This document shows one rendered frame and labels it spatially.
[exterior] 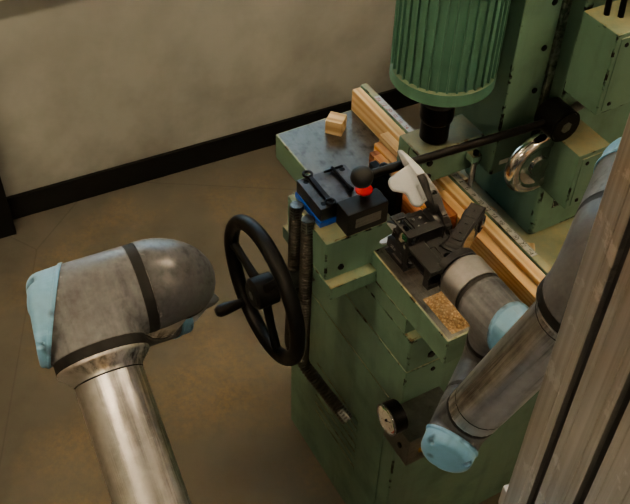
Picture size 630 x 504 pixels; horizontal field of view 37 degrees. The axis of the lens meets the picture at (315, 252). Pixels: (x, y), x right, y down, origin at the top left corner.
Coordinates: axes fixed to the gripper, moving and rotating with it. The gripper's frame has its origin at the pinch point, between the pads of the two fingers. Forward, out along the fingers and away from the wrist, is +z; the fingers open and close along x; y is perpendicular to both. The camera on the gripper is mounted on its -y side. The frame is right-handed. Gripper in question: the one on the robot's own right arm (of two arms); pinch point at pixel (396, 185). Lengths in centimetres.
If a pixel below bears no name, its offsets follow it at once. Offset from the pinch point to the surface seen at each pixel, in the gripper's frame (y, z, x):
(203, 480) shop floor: 25, 27, 110
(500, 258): -15.9, -10.7, 14.0
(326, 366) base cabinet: -1, 16, 67
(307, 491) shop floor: 4, 12, 109
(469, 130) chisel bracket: -23.1, 10.9, 4.6
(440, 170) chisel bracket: -16.2, 8.7, 9.7
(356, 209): 3.6, 5.0, 7.9
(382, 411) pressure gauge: 5.4, -12.6, 42.0
